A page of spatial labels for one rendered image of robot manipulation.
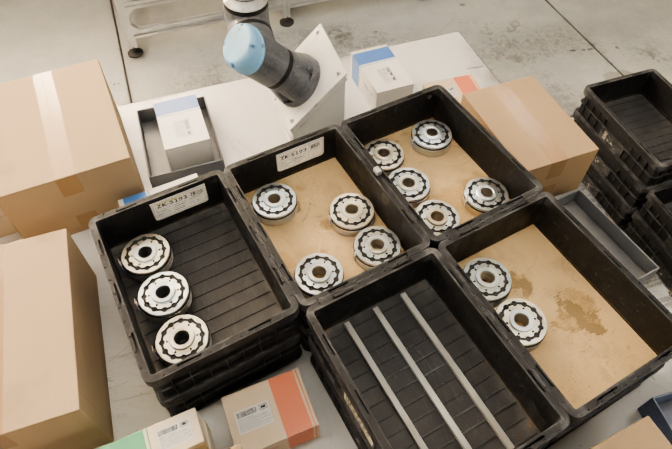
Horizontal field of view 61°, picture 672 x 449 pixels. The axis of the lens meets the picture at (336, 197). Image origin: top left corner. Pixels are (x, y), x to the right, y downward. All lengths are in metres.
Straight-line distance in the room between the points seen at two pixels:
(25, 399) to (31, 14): 2.86
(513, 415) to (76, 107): 1.23
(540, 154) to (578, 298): 0.38
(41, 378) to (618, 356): 1.08
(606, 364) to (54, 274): 1.10
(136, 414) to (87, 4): 2.80
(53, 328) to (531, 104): 1.24
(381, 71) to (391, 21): 1.62
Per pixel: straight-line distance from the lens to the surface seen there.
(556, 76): 3.17
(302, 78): 1.52
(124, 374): 1.35
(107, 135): 1.48
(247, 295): 1.22
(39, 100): 1.65
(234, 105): 1.78
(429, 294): 1.22
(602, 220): 1.59
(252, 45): 1.45
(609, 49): 3.47
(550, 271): 1.32
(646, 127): 2.28
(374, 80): 1.71
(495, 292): 1.22
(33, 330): 1.22
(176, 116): 1.64
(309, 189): 1.36
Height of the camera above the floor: 1.89
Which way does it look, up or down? 52 degrees down
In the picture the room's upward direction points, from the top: 1 degrees clockwise
